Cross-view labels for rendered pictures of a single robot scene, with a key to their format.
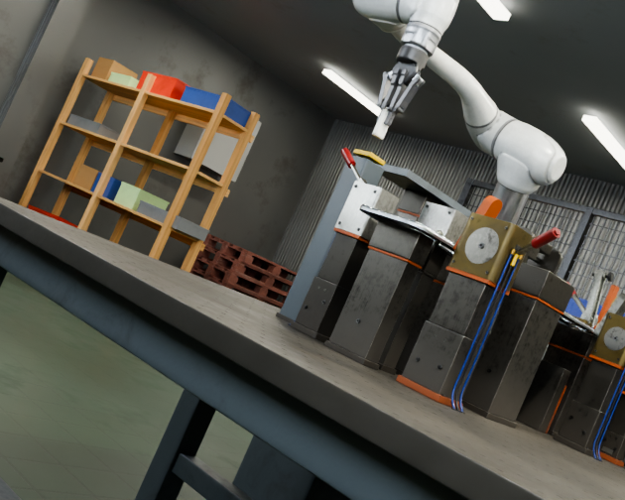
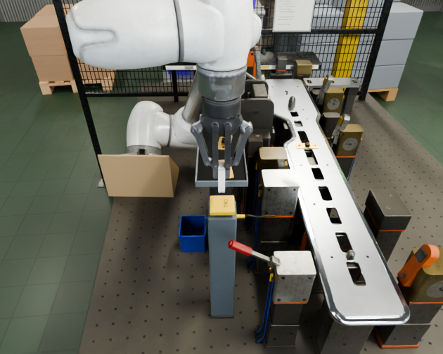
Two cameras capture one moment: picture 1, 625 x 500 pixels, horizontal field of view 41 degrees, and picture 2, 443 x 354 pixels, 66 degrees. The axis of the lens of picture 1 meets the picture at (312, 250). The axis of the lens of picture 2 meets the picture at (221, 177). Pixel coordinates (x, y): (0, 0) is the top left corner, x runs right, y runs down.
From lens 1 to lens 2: 1.92 m
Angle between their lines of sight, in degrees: 60
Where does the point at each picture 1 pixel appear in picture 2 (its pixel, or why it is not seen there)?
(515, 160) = not seen: hidden behind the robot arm
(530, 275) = (396, 221)
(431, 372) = (408, 340)
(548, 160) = (257, 35)
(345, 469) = not seen: outside the picture
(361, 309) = (344, 340)
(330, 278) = (287, 322)
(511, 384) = not seen: hidden behind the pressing
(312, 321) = (287, 342)
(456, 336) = (425, 325)
